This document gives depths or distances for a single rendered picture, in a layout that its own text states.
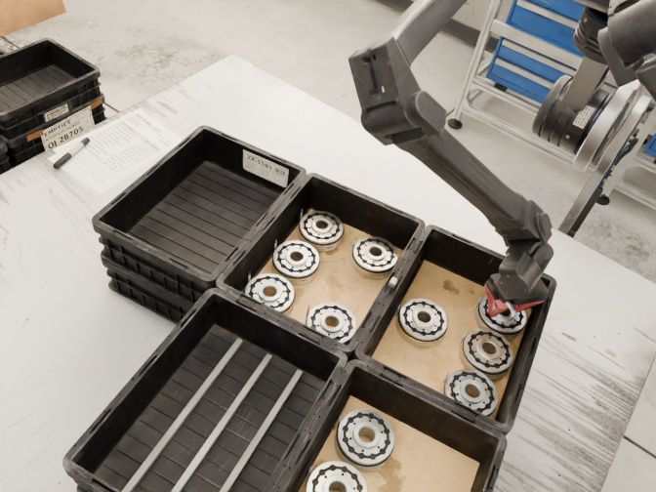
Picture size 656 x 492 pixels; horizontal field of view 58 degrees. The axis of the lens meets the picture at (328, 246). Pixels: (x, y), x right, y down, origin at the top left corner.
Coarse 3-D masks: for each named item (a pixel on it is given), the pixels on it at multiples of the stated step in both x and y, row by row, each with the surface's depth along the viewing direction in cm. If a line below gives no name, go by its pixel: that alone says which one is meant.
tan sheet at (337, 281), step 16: (288, 240) 137; (352, 240) 139; (320, 256) 135; (336, 256) 136; (272, 272) 130; (320, 272) 132; (336, 272) 132; (352, 272) 133; (304, 288) 128; (320, 288) 129; (336, 288) 129; (352, 288) 130; (368, 288) 130; (304, 304) 126; (352, 304) 127; (368, 304) 128; (304, 320) 123
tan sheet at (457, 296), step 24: (432, 264) 138; (432, 288) 133; (456, 288) 134; (480, 288) 134; (456, 312) 129; (528, 312) 131; (384, 336) 123; (456, 336) 125; (384, 360) 119; (408, 360) 119; (432, 360) 120; (456, 360) 121; (432, 384) 117; (504, 384) 119
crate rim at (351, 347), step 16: (320, 176) 138; (352, 192) 136; (384, 208) 134; (272, 224) 127; (256, 240) 122; (416, 240) 128; (240, 256) 119; (400, 256) 124; (224, 272) 116; (224, 288) 113; (384, 288) 118; (256, 304) 112; (288, 320) 110; (368, 320) 112; (320, 336) 109; (352, 352) 109
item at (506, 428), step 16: (464, 240) 130; (416, 256) 125; (496, 256) 128; (400, 272) 121; (544, 272) 126; (384, 304) 116; (544, 304) 121; (544, 320) 118; (368, 336) 110; (528, 352) 112; (384, 368) 106; (528, 368) 110; (416, 384) 105; (448, 400) 103; (512, 400) 105; (480, 416) 102; (512, 416) 103
